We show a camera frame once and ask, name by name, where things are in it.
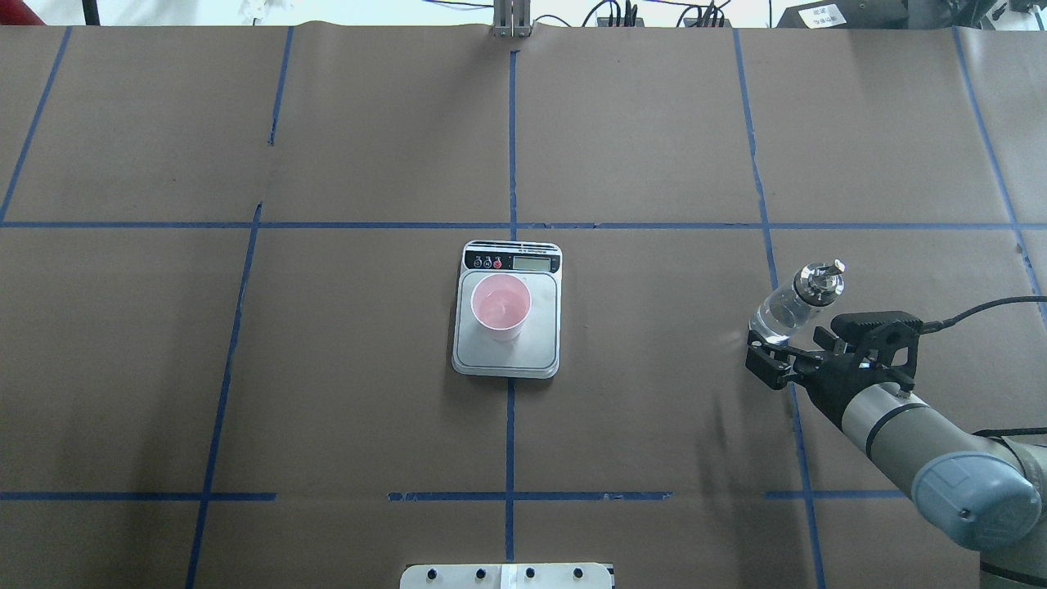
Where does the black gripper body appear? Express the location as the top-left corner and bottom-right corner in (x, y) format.
(788, 344), (879, 426)

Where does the clear glass sauce bottle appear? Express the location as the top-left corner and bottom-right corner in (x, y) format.
(748, 259), (847, 344)

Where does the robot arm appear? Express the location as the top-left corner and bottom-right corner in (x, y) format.
(745, 320), (1046, 588)

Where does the white digital kitchen scale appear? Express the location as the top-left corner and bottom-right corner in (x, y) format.
(450, 240), (564, 380)

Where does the brown paper table cover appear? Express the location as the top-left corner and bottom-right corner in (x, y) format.
(2, 22), (1045, 588)

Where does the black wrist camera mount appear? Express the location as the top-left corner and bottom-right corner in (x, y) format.
(830, 312), (923, 398)

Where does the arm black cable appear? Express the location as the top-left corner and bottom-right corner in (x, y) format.
(916, 294), (1047, 333)

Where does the white pedestal base plate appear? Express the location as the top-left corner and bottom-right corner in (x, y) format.
(399, 562), (617, 588)

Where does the aluminium frame post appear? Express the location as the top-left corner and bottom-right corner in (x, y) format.
(491, 0), (533, 38)

